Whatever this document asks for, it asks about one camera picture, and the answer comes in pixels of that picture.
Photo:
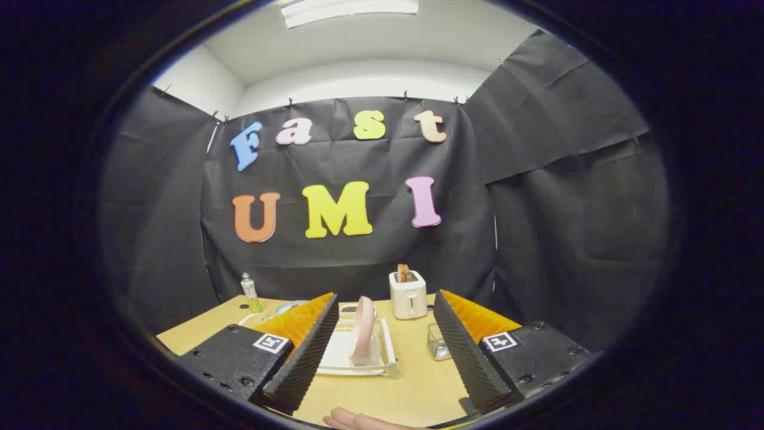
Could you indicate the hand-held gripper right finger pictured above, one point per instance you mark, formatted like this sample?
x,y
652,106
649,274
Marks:
x,y
468,358

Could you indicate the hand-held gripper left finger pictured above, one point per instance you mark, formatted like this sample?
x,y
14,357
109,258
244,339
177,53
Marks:
x,y
304,358

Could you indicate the metal mesh basket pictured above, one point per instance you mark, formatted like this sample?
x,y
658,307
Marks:
x,y
437,347

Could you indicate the pink plate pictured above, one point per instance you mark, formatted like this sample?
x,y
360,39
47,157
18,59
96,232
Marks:
x,y
362,328

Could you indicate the teal plate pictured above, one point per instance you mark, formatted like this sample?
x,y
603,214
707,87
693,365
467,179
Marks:
x,y
287,307

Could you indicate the green dish soap bottle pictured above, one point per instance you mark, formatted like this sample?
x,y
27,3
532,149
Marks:
x,y
250,295

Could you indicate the white compartment seasoning tray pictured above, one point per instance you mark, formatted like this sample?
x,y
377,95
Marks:
x,y
348,309

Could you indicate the white toaster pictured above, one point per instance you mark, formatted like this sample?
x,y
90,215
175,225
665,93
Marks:
x,y
408,298

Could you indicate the black backdrop cloth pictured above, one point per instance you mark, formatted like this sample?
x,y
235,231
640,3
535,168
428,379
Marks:
x,y
358,257

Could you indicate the ceiling light panel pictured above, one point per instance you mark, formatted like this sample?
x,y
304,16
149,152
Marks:
x,y
349,11

